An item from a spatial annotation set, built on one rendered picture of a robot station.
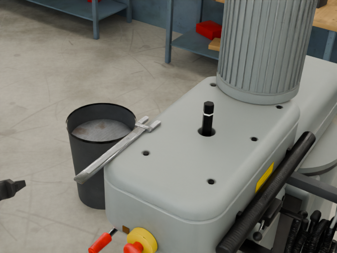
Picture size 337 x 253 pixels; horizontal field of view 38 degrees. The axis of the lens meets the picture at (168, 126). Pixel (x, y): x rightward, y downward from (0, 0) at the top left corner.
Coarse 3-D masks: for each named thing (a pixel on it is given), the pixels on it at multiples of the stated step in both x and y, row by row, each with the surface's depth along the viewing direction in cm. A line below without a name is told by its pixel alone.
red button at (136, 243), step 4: (128, 244) 91; (132, 244) 91; (136, 244) 92; (140, 244) 92; (124, 248) 91; (128, 248) 91; (132, 248) 90; (136, 248) 90; (140, 248) 92; (124, 252) 92; (128, 252) 91; (132, 252) 90; (136, 252) 90; (140, 252) 91
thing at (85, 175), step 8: (144, 120) 104; (136, 128) 102; (144, 128) 102; (152, 128) 102; (128, 136) 99; (136, 136) 99; (120, 144) 97; (128, 144) 97; (112, 152) 94; (120, 152) 95; (96, 160) 92; (104, 160) 92; (88, 168) 90; (96, 168) 90; (80, 176) 88; (88, 176) 88
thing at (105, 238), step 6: (114, 228) 104; (102, 234) 102; (108, 234) 102; (96, 240) 101; (102, 240) 101; (108, 240) 101; (90, 246) 99; (96, 246) 99; (102, 246) 100; (90, 252) 99; (96, 252) 99
